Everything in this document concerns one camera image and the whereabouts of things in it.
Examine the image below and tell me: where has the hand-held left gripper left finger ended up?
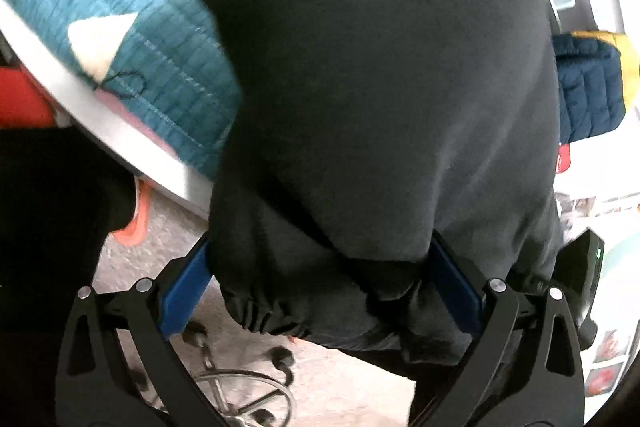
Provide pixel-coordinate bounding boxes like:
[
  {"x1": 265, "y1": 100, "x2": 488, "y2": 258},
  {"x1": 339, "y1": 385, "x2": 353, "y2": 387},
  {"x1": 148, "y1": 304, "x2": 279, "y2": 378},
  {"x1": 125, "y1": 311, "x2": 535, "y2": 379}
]
[{"x1": 55, "y1": 232, "x2": 223, "y2": 427}]

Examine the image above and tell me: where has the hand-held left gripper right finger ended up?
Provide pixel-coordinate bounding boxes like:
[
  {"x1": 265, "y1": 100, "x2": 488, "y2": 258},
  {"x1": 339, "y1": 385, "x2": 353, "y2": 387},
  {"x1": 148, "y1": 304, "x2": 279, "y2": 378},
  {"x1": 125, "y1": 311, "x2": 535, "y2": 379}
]
[{"x1": 425, "y1": 231, "x2": 585, "y2": 427}]

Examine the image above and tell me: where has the black zip jacket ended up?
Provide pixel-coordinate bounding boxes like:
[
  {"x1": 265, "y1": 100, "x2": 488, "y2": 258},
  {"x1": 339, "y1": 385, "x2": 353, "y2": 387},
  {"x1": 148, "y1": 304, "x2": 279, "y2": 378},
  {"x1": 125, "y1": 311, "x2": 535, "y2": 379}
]
[{"x1": 192, "y1": 0, "x2": 568, "y2": 383}]

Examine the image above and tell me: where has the orange slipper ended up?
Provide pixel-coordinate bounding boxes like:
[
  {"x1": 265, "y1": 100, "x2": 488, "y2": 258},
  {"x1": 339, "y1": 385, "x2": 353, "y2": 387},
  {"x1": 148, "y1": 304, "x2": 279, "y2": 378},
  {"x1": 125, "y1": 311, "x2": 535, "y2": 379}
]
[{"x1": 110, "y1": 179, "x2": 157, "y2": 248}]

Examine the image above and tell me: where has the chrome office chair base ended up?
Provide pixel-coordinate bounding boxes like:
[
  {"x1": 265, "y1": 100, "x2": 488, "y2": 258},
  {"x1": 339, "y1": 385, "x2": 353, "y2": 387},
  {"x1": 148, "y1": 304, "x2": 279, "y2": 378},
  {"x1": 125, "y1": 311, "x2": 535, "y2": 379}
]
[{"x1": 180, "y1": 322, "x2": 297, "y2": 427}]

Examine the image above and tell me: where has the yellow navy puffer jacket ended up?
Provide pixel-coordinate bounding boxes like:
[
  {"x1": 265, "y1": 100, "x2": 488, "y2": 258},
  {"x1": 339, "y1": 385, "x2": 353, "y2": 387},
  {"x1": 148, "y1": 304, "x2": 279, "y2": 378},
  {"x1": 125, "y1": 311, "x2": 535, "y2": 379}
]
[{"x1": 552, "y1": 31, "x2": 640, "y2": 145}]

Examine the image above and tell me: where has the red object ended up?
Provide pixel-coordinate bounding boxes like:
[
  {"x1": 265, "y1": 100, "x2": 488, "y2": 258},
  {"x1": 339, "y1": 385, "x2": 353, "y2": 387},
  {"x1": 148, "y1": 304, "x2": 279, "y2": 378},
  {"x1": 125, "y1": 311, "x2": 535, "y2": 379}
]
[{"x1": 0, "y1": 67, "x2": 57, "y2": 128}]

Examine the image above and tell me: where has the teal loft bed frame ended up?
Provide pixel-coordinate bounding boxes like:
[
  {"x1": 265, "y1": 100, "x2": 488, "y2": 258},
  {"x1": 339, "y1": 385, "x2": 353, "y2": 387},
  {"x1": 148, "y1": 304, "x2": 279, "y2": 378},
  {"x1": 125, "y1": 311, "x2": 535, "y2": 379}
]
[{"x1": 0, "y1": 0, "x2": 217, "y2": 219}]

